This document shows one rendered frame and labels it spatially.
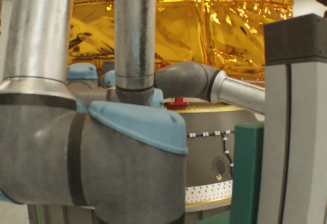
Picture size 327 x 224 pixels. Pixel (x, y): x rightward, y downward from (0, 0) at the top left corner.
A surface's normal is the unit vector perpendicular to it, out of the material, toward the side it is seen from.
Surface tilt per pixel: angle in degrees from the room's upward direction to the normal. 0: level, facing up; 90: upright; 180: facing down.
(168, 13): 88
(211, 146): 62
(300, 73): 90
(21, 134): 80
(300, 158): 90
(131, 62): 111
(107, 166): 84
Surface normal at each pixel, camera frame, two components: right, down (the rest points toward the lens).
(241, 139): -0.87, 0.01
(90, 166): 0.10, -0.12
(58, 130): 0.07, -0.69
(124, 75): -0.35, 0.35
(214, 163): 0.36, -0.44
